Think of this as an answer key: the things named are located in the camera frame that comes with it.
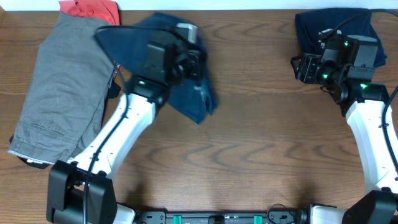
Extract blue shorts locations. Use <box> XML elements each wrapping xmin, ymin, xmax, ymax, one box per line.
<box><xmin>95</xmin><ymin>12</ymin><xmax>218</xmax><ymax>124</ymax></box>

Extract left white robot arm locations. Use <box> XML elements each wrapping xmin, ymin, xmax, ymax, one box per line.
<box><xmin>46</xmin><ymin>41</ymin><xmax>206</xmax><ymax>223</ymax></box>

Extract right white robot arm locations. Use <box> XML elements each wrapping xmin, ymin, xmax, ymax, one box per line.
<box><xmin>290</xmin><ymin>29</ymin><xmax>397</xmax><ymax>223</ymax></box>

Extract dark navy folded garment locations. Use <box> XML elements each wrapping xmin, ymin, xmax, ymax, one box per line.
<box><xmin>295</xmin><ymin>8</ymin><xmax>387</xmax><ymax>68</ymax></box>

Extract red garment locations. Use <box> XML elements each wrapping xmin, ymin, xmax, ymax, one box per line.
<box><xmin>58</xmin><ymin>0</ymin><xmax>120</xmax><ymax>26</ymax></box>

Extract grey folded shorts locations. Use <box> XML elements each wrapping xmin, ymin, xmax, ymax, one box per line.
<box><xmin>8</xmin><ymin>13</ymin><xmax>114</xmax><ymax>164</ymax></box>

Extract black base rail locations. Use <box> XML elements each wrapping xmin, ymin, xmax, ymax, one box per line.
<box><xmin>133</xmin><ymin>209</ymin><xmax>310</xmax><ymax>224</ymax></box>

